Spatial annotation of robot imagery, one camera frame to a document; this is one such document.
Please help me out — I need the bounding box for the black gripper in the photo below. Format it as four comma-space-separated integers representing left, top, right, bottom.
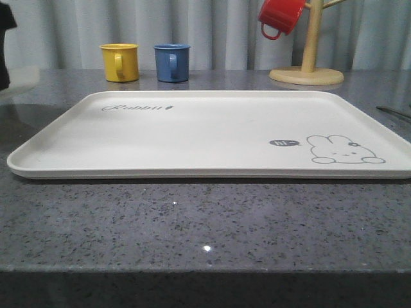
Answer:
0, 5, 19, 91

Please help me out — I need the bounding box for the silver metal fork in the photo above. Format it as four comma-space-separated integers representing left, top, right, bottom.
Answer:
376, 106, 411, 120

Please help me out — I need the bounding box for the white round plate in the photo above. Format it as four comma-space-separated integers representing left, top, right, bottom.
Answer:
1, 65, 40, 99

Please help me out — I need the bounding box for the yellow enamel mug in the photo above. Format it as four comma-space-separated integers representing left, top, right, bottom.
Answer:
100, 43, 139, 83

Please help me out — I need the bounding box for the cream rabbit serving tray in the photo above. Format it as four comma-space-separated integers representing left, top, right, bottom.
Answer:
7, 90, 410, 179

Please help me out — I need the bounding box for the blue enamel mug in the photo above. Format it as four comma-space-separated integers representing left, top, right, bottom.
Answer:
153, 44, 190, 83

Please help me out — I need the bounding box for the red enamel mug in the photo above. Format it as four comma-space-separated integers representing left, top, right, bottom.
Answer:
258, 0, 306, 40

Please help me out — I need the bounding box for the wooden mug tree stand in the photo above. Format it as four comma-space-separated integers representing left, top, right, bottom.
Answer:
269, 0, 344, 86

